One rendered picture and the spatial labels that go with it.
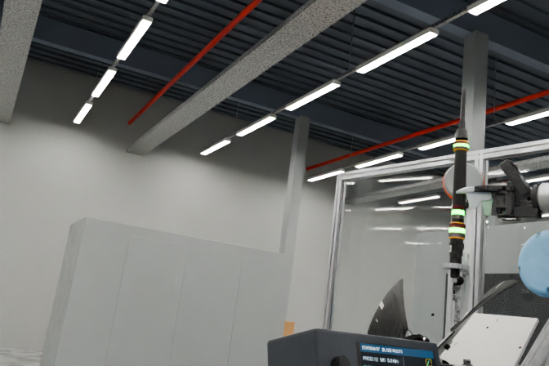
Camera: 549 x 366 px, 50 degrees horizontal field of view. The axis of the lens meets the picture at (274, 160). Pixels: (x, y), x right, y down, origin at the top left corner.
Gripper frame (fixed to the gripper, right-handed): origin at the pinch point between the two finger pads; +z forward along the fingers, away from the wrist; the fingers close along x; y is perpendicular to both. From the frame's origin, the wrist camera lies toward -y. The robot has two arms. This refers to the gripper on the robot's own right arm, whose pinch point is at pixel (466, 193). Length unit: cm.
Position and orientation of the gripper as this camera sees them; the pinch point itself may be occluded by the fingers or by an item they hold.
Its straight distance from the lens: 173.4
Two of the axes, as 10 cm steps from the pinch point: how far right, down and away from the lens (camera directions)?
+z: -7.3, 0.8, 6.8
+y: -1.3, 9.6, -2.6
